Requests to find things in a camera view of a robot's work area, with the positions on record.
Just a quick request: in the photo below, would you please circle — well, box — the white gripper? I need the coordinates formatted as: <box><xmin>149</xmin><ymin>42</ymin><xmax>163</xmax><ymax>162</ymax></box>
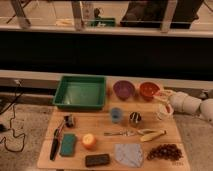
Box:
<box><xmin>154</xmin><ymin>90</ymin><xmax>188</xmax><ymax>114</ymax></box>

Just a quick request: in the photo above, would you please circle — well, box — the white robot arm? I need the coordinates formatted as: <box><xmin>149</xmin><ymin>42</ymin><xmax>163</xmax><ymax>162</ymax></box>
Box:
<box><xmin>154</xmin><ymin>90</ymin><xmax>213</xmax><ymax>125</ymax></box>

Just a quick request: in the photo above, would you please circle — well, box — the white paper cup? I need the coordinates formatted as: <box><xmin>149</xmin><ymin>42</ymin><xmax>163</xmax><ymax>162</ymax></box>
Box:
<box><xmin>156</xmin><ymin>104</ymin><xmax>174</xmax><ymax>120</ymax></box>

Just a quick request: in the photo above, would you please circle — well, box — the dark metal cup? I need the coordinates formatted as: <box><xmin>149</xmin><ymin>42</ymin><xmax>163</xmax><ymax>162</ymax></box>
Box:
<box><xmin>129</xmin><ymin>112</ymin><xmax>142</xmax><ymax>127</ymax></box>

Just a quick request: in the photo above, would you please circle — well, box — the blue cup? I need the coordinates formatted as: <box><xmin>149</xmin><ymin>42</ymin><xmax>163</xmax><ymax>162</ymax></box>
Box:
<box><xmin>110</xmin><ymin>107</ymin><xmax>123</xmax><ymax>123</ymax></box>

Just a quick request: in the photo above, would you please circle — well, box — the orange bowl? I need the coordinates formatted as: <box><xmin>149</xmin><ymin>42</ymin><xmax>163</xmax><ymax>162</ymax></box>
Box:
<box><xmin>139</xmin><ymin>82</ymin><xmax>160</xmax><ymax>101</ymax></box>

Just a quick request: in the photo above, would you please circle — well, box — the yellow banana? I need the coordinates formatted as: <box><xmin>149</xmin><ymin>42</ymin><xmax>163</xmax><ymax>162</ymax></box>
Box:
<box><xmin>138</xmin><ymin>129</ymin><xmax>166</xmax><ymax>142</ymax></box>

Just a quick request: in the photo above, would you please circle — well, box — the purple bowl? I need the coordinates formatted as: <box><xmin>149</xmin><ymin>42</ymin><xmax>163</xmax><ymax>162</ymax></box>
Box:
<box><xmin>113</xmin><ymin>80</ymin><xmax>135</xmax><ymax>100</ymax></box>

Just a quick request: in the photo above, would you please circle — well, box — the bunch of dark grapes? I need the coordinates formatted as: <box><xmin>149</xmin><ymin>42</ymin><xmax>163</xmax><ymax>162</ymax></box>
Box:
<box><xmin>147</xmin><ymin>144</ymin><xmax>182</xmax><ymax>161</ymax></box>

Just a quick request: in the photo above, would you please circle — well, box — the blue cloth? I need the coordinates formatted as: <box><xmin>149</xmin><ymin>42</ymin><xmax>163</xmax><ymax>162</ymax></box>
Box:
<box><xmin>114</xmin><ymin>143</ymin><xmax>143</xmax><ymax>168</ymax></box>

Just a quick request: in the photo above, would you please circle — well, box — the orange fruit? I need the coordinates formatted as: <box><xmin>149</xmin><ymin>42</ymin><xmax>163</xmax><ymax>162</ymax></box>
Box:
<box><xmin>82</xmin><ymin>133</ymin><xmax>96</xmax><ymax>149</ymax></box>

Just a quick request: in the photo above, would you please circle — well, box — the black eraser block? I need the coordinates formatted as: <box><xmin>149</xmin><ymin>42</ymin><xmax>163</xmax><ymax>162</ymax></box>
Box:
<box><xmin>85</xmin><ymin>154</ymin><xmax>110</xmax><ymax>167</ymax></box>

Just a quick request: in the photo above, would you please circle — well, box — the green plastic tray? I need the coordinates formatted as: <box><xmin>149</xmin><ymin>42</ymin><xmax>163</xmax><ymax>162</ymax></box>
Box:
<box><xmin>53</xmin><ymin>76</ymin><xmax>106</xmax><ymax>110</ymax></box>

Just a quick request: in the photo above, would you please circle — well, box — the small black binder clip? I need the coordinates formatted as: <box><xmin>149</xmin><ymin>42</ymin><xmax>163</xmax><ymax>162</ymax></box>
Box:
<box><xmin>65</xmin><ymin>115</ymin><xmax>74</xmax><ymax>128</ymax></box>

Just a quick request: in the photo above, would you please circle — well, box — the green sponge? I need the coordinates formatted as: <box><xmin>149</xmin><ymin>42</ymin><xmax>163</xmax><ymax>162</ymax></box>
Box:
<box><xmin>60</xmin><ymin>134</ymin><xmax>76</xmax><ymax>157</ymax></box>

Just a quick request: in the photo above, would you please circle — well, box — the black handled knife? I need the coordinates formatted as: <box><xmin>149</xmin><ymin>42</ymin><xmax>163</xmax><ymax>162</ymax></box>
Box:
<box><xmin>50</xmin><ymin>121</ymin><xmax>65</xmax><ymax>161</ymax></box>

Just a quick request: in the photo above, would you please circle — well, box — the black cable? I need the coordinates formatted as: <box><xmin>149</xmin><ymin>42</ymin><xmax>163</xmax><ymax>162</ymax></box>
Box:
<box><xmin>0</xmin><ymin>79</ymin><xmax>27</xmax><ymax>154</ymax></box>

